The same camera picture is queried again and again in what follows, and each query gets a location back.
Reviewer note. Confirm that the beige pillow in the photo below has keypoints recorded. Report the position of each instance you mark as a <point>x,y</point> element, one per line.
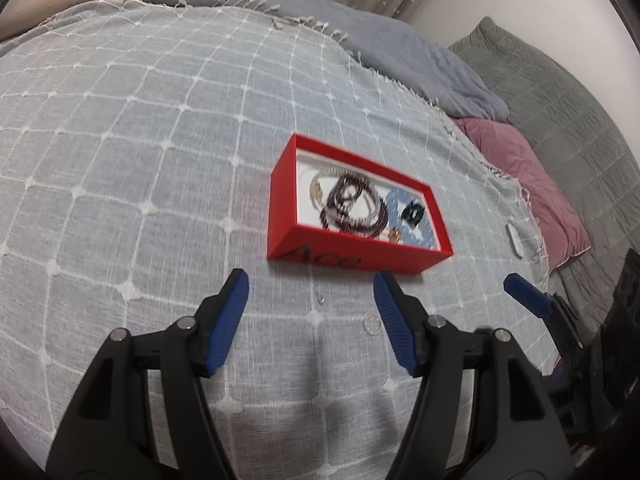
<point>75,0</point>

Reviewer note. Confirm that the red cardboard box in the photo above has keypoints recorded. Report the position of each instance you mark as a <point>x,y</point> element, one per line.
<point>320,245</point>

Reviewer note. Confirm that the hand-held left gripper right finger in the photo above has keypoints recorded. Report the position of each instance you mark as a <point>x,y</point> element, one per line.
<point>395,320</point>

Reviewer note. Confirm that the small silver stud earring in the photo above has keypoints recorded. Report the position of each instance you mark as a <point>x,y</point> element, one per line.
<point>322,299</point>

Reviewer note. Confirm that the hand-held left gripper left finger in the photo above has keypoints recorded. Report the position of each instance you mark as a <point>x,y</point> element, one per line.
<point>230,320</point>

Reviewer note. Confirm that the grey quilt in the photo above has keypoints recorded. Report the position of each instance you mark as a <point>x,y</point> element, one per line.
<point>575,110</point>

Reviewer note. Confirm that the grey-blue pillow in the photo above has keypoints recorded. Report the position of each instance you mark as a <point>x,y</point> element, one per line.
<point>350,25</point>

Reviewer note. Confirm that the white grid blanket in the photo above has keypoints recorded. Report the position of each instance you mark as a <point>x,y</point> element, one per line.
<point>125,160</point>

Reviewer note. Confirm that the white paper tag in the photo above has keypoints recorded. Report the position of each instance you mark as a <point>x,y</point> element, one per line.
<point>515,240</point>

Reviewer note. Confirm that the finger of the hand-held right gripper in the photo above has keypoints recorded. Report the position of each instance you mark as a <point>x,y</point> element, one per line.
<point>525,292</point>

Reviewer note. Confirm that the small black jewelry piece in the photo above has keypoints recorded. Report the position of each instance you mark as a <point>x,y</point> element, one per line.
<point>413,213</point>

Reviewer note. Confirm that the pink pillow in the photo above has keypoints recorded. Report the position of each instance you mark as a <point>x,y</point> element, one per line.
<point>525,175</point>

